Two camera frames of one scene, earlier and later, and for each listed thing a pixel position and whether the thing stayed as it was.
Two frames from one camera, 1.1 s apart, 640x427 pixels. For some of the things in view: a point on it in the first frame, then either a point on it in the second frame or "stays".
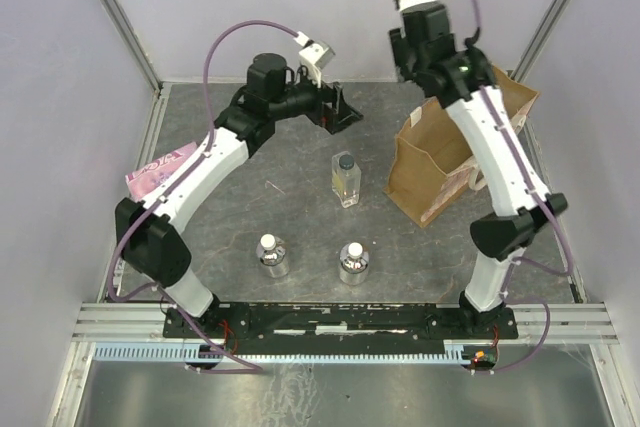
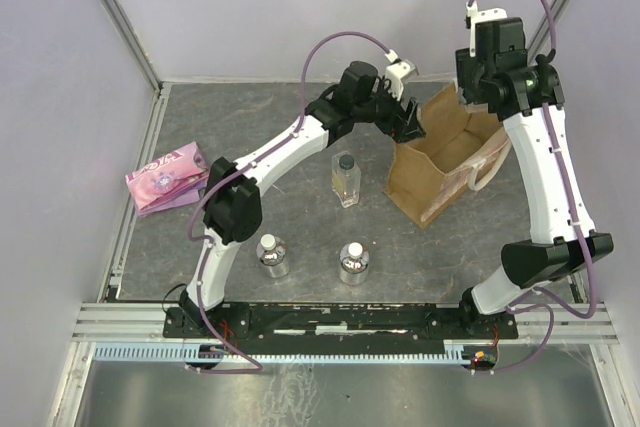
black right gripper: x=399 y=49 to x=465 y=65
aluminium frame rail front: x=144 y=323 stays
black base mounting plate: x=340 y=323 stays
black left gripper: x=335 y=116 to x=402 y=126
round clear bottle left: x=272 y=253 stays
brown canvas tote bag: x=435 y=161 stays
